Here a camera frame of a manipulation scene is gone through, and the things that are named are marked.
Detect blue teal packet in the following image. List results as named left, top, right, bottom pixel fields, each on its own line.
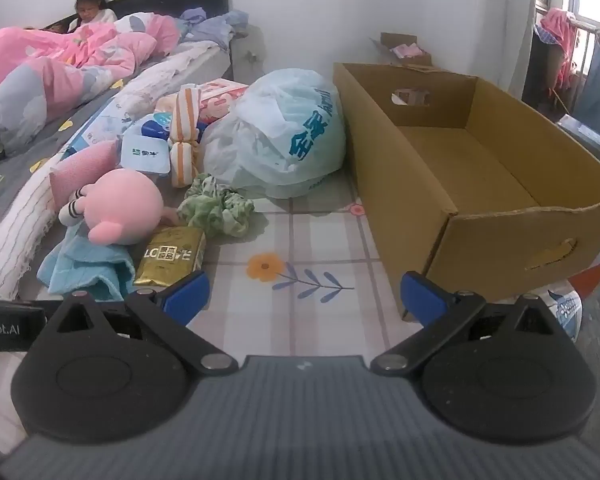
left=140, top=112, right=176, bottom=138

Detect grey bed sheet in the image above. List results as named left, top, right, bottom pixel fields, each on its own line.
left=0, top=85, right=126, bottom=251

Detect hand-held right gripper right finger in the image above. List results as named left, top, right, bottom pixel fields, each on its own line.
left=370, top=271, right=556, bottom=376

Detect white teal plastic bag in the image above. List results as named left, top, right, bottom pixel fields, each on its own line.
left=202, top=69, right=347, bottom=200

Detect red wet wipes pack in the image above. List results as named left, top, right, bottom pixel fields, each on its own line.
left=155, top=79, right=251, bottom=126

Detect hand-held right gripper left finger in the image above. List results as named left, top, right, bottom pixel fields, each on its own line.
left=45, top=270, right=238, bottom=376

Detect pink quilt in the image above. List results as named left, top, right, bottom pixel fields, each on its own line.
left=0, top=12, right=183, bottom=141

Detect pink hanging clothes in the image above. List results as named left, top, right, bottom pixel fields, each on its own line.
left=535, top=7, right=581, bottom=96

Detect pink cloth pouch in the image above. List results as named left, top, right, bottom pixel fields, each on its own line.
left=47, top=140, right=121, bottom=211

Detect pink plush toy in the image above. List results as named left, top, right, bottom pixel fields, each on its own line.
left=57, top=167, right=181, bottom=246

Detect grey nightstand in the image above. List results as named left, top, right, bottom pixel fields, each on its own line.
left=230, top=27, right=266, bottom=83

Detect plaid floral bed sheet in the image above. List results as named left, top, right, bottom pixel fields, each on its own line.
left=0, top=160, right=431, bottom=456

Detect light blue towel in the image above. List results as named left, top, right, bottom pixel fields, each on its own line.
left=36, top=232, right=136, bottom=301

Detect large white blue packet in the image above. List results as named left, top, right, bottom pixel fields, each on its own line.
left=62, top=95, right=146, bottom=158

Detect white striped bed pad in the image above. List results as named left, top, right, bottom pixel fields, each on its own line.
left=0, top=52, right=221, bottom=298

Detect large cardboard box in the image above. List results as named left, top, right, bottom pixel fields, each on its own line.
left=332, top=62, right=600, bottom=323

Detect lilac blue clothes heap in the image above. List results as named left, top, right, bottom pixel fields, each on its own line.
left=180, top=7, right=251, bottom=51

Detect green floral cloth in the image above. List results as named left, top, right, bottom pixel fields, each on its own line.
left=177, top=174, right=256, bottom=238

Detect gold packet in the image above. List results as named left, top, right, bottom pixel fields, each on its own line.
left=132, top=225, right=207, bottom=288

